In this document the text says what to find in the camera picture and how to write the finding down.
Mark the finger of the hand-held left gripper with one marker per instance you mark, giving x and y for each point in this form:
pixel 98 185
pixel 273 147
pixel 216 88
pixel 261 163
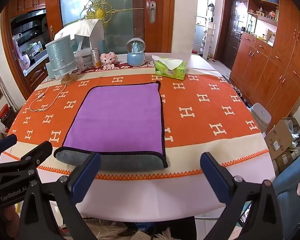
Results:
pixel 5 142
pixel 37 152

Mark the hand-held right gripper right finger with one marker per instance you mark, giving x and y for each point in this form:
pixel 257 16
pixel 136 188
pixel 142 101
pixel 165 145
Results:
pixel 215 177

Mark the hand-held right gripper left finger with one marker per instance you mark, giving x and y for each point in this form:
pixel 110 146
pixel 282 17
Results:
pixel 86 177

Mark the purple and grey towel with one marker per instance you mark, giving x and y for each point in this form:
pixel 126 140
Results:
pixel 115 120

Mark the red basket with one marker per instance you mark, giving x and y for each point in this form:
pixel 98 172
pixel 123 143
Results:
pixel 4 111

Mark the orange patterned table blanket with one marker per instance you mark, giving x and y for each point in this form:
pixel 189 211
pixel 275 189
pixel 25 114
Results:
pixel 202 110

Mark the small cardboard box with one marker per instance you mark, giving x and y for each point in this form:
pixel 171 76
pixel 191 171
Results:
pixel 285 158

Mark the blue chair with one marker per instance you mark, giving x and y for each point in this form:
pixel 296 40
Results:
pixel 290 187

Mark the open cardboard box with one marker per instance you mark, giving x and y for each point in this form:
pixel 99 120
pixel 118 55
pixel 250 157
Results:
pixel 280 137

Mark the grey plastic stool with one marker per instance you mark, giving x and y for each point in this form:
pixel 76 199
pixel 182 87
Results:
pixel 261 115

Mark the grey-blue shade table lamp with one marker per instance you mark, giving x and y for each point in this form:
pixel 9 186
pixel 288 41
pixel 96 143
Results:
pixel 60 57

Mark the small white box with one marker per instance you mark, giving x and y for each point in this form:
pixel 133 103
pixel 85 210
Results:
pixel 83 61

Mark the gold lid jar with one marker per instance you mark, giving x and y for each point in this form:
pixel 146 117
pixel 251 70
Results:
pixel 95 57

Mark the green tissue box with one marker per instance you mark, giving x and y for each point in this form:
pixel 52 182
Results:
pixel 170 68

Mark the pink plush toy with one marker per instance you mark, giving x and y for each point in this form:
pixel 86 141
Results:
pixel 109 59

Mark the black range hood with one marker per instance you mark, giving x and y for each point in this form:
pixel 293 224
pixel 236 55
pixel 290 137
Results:
pixel 28 20

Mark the white cloth covered box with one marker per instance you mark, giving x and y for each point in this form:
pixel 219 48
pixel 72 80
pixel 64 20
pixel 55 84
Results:
pixel 87 31

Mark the blue snow globe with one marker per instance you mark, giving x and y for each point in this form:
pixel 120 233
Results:
pixel 135 55

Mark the tall wooden cabinet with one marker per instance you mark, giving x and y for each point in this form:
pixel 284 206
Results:
pixel 285 62

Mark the white storage rack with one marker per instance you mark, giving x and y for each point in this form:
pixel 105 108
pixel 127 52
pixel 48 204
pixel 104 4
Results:
pixel 208 40

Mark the dark entry door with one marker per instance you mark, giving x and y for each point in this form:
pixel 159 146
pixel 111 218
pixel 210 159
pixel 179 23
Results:
pixel 236 30

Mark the gold door ornament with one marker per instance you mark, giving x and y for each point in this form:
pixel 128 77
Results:
pixel 99 12

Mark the glass sliding door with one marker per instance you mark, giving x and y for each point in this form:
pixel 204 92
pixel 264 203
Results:
pixel 120 20

